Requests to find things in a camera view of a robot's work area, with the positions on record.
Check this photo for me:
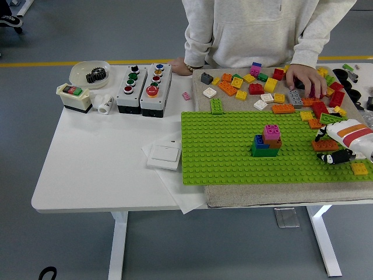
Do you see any metal floor plate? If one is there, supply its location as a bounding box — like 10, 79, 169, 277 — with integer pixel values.
273, 206, 301, 229

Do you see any white wall switch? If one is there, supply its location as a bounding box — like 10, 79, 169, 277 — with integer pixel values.
146, 144, 181, 171

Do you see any person's right hand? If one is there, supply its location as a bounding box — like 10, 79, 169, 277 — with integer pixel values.
170, 57, 193, 76

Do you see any white paper sheet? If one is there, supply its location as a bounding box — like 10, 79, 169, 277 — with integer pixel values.
142, 131, 209, 216

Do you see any dark green brick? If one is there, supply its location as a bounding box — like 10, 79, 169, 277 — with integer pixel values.
251, 142, 279, 158

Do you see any grey-brown mat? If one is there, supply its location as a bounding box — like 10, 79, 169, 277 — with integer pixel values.
191, 66, 373, 208

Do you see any person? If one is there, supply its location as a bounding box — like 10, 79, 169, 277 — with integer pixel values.
183, 0, 358, 70

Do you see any grey four-button control box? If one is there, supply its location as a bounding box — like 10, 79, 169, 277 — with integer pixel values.
115, 64, 148, 114

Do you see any black sneaker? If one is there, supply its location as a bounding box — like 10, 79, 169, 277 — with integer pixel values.
0, 15, 24, 29

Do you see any green studded baseplate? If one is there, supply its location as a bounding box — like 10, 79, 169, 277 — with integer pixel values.
181, 110, 373, 187

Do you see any person's left hand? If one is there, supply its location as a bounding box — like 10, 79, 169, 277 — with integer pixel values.
285, 64, 328, 99

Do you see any red two-by-four brick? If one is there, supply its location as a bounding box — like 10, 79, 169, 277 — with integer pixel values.
329, 90, 346, 109

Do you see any white plastic bowl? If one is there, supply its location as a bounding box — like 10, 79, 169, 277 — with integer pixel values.
69, 60, 112, 90

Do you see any yellow curved brick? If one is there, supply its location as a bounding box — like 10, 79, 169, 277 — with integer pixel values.
264, 76, 279, 93

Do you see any white pipe tee fitting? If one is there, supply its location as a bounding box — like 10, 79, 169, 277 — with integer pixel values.
92, 93, 114, 115

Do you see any white table leg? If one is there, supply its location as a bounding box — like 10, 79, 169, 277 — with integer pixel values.
305, 205, 343, 277
107, 211, 129, 280

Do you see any clear plastic bag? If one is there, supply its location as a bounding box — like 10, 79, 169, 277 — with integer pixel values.
361, 110, 373, 128

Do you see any green two-by-four brick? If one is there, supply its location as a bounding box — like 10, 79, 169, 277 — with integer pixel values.
319, 112, 346, 125

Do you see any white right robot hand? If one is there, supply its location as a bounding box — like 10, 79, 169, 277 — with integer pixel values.
314, 118, 373, 166

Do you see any green two-by-three plate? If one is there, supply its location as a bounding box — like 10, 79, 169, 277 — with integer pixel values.
210, 98, 225, 116

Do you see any magenta two-by-two brick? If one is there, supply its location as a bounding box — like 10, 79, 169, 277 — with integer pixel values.
262, 124, 281, 142

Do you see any white furniture foot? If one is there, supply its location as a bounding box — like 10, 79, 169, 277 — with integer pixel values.
16, 0, 34, 17

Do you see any brown brick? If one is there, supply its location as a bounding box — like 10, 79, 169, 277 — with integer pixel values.
263, 135, 283, 150

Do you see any beige red-green switch box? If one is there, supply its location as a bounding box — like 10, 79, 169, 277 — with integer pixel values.
55, 83, 91, 114

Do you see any large red brick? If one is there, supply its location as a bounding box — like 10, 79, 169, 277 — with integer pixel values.
311, 100, 330, 119

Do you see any grey emergency-stop control box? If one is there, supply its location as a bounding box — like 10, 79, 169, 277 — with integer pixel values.
139, 62, 173, 118

